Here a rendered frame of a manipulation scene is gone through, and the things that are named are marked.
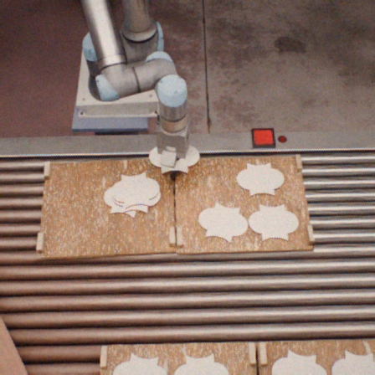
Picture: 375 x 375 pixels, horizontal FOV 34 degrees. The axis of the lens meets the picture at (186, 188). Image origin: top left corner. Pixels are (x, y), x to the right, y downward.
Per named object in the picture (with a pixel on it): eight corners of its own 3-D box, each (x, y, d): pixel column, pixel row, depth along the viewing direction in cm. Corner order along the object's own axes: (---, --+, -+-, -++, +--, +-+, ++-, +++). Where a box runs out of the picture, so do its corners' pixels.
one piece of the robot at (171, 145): (148, 136, 168) (151, 172, 181) (180, 141, 166) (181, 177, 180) (160, 104, 174) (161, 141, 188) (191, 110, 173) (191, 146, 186)
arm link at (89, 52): (84, 59, 215) (76, 29, 204) (121, 49, 216) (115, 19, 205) (91, 83, 208) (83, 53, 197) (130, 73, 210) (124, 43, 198)
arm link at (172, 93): (182, 69, 164) (191, 90, 159) (182, 97, 173) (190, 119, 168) (152, 74, 163) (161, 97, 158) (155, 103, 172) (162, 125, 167)
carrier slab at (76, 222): (47, 166, 203) (46, 163, 202) (172, 161, 204) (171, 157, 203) (38, 260, 183) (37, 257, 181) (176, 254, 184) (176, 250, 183)
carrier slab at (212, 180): (174, 161, 204) (174, 158, 202) (298, 158, 204) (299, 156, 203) (177, 255, 184) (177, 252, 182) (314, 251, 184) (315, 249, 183)
